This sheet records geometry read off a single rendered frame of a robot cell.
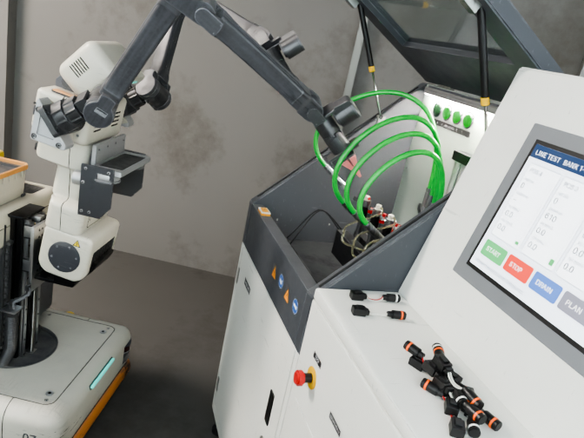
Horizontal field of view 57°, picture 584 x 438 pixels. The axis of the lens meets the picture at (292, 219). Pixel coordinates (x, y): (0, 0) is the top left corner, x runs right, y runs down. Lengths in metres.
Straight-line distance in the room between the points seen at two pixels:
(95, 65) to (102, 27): 1.78
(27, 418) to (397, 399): 1.28
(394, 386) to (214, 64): 2.51
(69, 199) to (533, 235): 1.32
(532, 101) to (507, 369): 0.55
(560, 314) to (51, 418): 1.49
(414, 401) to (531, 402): 0.20
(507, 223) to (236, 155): 2.31
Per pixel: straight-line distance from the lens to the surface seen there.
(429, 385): 1.02
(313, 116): 1.50
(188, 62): 3.27
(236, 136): 3.25
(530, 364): 1.06
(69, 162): 1.78
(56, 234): 1.83
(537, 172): 1.16
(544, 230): 1.10
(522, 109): 1.27
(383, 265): 1.32
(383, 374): 1.03
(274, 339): 1.55
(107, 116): 1.51
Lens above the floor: 1.51
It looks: 18 degrees down
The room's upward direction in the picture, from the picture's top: 12 degrees clockwise
